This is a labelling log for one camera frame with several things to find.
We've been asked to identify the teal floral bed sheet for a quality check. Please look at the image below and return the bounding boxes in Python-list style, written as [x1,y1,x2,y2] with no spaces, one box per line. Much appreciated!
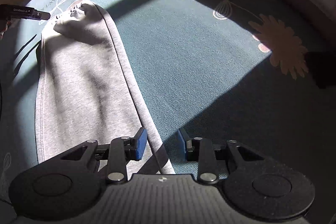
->
[1,0,335,209]

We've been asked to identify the grey sweatpants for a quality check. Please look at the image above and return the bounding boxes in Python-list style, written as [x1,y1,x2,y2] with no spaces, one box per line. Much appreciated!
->
[35,0,174,174]

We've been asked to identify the person left hand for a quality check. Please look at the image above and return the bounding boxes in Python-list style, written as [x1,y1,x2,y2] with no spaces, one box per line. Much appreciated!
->
[0,20,11,40]

